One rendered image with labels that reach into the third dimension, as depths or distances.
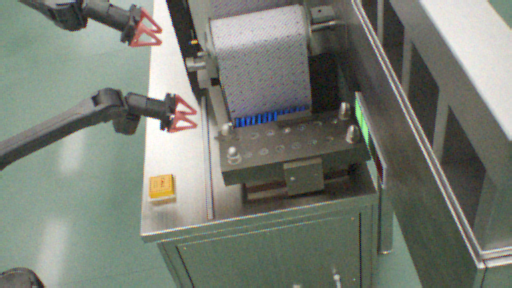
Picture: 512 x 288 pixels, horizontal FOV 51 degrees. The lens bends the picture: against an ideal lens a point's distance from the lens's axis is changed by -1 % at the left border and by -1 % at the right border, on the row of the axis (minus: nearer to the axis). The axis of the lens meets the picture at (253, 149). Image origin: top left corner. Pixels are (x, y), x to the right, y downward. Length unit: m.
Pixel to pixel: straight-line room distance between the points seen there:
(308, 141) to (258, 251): 0.37
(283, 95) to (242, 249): 0.46
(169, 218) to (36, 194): 1.73
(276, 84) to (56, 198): 1.86
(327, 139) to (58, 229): 1.81
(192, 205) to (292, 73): 0.46
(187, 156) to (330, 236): 0.50
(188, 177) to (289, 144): 0.34
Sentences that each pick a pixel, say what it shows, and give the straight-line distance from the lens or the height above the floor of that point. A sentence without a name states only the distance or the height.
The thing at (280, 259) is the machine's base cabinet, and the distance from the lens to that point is 1.67.
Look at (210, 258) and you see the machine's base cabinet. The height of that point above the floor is 0.73.
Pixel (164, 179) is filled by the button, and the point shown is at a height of 0.92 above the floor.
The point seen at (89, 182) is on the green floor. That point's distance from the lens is 3.09.
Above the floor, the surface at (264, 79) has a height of 1.15.
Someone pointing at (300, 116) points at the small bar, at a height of 1.05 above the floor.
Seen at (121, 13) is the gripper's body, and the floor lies 1.40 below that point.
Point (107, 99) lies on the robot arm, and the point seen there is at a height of 1.21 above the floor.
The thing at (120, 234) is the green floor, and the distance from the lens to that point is 2.77.
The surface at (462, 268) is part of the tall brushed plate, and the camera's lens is 0.80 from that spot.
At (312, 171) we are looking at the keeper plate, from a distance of 1.44.
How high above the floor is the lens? 2.05
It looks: 44 degrees down
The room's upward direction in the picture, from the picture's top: 12 degrees counter-clockwise
